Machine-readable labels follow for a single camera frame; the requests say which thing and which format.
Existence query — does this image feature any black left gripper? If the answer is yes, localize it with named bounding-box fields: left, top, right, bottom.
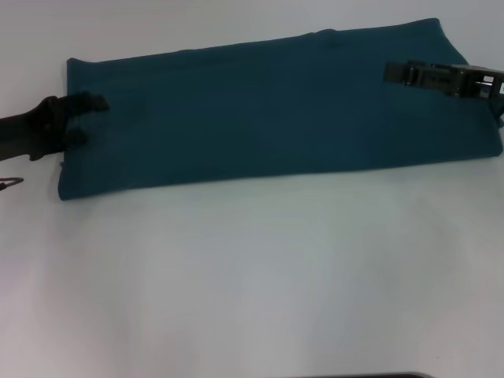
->
left=0, top=91, right=111, bottom=163

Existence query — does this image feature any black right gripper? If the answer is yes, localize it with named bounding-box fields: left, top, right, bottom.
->
left=383, top=59, right=504, bottom=106

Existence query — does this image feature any teal t-shirt with beige print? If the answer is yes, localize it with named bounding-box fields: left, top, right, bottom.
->
left=57, top=17, right=504, bottom=202

